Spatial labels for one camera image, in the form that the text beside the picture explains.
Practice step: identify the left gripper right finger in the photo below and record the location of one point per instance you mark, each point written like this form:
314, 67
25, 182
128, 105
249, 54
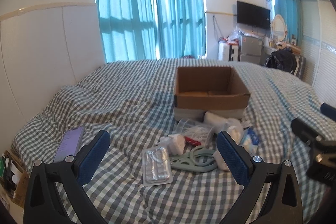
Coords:
283, 201

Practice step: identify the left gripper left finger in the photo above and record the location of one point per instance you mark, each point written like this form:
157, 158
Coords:
43, 203

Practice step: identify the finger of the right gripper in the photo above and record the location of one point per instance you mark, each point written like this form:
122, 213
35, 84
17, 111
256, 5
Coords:
307, 134
328, 111

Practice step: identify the blue tissue pack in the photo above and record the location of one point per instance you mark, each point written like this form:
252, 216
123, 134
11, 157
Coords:
250, 141

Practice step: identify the cream lace cloth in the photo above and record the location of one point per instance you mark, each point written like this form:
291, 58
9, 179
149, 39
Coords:
236, 133

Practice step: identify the white knit glove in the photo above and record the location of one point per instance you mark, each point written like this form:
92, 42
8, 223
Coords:
220, 124

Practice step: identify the green folding hanger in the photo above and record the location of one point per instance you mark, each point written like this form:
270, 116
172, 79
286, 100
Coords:
198, 160

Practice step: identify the clear plastic cup bag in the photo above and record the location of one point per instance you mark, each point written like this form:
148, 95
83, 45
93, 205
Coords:
196, 131

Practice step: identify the silver blister pack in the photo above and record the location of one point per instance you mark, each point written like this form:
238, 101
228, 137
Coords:
156, 166

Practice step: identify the cardboard box beside bed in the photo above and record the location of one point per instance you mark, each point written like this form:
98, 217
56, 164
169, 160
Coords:
14, 180

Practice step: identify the purple smartphone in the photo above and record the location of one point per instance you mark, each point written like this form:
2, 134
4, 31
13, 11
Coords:
70, 144

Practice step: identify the black jacket on chair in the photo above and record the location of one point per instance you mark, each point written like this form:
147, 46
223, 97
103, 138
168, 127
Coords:
283, 60

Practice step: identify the white oval mirror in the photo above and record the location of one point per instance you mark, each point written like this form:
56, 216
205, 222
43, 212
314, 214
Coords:
278, 29

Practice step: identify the silver mini fridge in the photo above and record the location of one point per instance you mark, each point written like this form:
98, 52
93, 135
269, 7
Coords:
250, 49

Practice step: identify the white wardrobe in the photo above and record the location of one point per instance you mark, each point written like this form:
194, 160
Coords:
318, 47

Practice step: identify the red small packet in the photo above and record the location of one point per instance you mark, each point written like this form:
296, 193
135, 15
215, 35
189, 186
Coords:
192, 142

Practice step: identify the brown cardboard box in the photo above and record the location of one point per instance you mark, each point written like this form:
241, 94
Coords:
219, 90

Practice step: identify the white suitcase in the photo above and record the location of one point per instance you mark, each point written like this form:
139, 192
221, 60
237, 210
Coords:
228, 52

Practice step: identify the plastic bags on fridge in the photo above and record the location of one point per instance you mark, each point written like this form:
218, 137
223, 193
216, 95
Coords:
234, 37

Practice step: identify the teal side curtain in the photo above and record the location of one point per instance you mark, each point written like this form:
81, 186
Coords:
291, 12

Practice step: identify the checkered bed quilt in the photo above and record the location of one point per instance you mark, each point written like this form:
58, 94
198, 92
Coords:
133, 102

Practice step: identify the teal window curtains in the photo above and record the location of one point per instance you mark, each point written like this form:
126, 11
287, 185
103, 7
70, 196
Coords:
152, 29

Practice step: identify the black wall television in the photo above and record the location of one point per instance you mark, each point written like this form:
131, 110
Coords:
252, 15

